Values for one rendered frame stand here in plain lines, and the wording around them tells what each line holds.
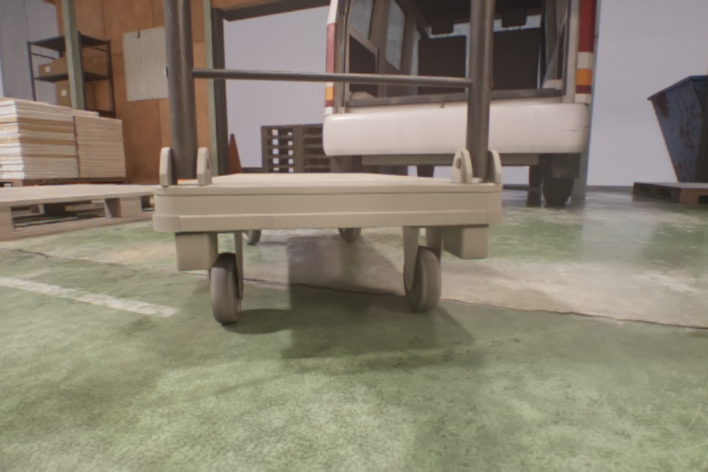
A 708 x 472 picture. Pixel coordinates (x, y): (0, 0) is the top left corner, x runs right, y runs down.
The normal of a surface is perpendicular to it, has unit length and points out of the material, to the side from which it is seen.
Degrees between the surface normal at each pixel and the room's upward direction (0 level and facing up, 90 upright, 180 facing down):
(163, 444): 0
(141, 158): 90
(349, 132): 88
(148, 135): 90
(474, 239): 90
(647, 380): 0
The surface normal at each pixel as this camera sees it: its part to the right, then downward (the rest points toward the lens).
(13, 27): -0.36, 0.15
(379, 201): 0.17, 0.16
